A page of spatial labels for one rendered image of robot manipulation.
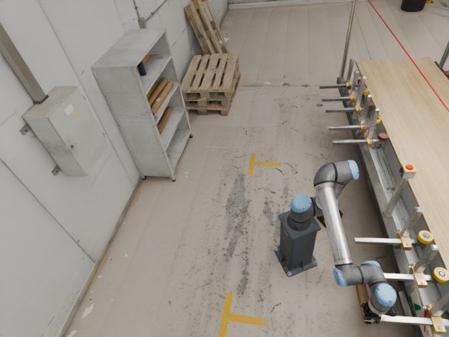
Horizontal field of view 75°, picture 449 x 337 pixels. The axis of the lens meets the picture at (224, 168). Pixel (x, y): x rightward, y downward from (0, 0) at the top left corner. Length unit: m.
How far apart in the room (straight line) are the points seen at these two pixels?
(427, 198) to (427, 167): 0.32
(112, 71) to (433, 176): 2.81
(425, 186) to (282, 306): 1.48
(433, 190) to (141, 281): 2.59
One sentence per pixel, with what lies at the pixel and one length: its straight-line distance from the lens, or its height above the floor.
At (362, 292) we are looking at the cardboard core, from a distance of 2.90.
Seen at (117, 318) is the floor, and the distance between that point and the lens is 3.09.
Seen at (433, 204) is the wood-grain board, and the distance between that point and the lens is 2.49.
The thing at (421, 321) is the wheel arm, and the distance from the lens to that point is 2.07.
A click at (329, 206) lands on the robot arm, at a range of 1.72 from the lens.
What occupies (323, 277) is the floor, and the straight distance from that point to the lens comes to 2.98.
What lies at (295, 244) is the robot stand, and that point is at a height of 0.48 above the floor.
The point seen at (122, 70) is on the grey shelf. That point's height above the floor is 1.51.
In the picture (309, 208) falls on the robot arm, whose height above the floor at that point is 0.83.
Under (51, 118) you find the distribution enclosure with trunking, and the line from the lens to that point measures 2.37.
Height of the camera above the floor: 2.67
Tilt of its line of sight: 45 degrees down
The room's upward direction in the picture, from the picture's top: 10 degrees counter-clockwise
